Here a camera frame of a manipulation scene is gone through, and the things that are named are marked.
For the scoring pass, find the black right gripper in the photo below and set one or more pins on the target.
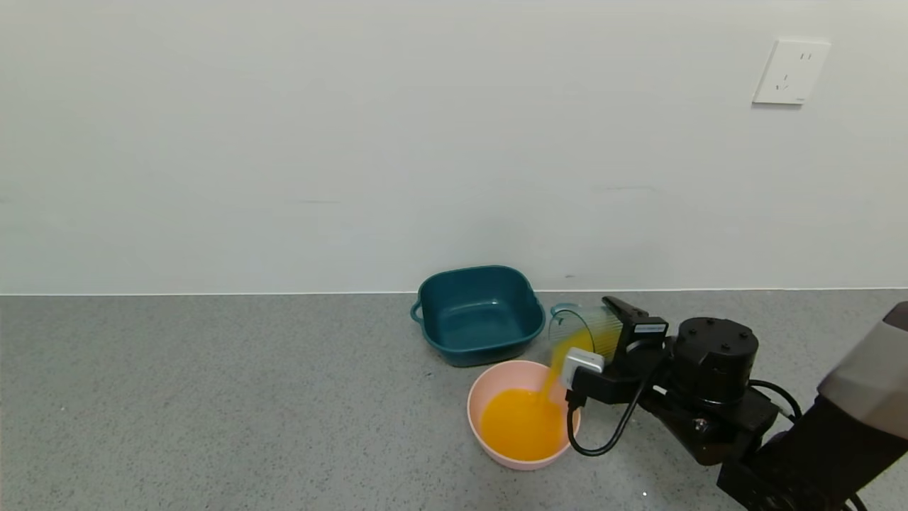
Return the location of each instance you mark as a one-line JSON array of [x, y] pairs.
[[647, 331]]

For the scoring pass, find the clear ribbed plastic cup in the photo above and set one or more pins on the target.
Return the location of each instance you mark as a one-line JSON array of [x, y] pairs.
[[603, 330]]

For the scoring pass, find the orange juice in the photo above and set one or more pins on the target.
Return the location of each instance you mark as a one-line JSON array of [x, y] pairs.
[[521, 426]]

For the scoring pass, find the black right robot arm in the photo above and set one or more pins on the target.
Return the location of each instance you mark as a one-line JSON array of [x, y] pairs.
[[713, 355]]

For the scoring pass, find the pink round bowl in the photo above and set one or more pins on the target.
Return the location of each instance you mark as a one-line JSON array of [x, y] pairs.
[[489, 380]]

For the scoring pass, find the teal square plastic basin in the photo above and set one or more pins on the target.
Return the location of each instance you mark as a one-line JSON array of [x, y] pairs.
[[477, 323]]

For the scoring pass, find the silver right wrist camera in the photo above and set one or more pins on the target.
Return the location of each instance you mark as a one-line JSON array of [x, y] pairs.
[[582, 365]]

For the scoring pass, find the white wall socket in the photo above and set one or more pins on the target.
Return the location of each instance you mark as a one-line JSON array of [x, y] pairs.
[[791, 71]]

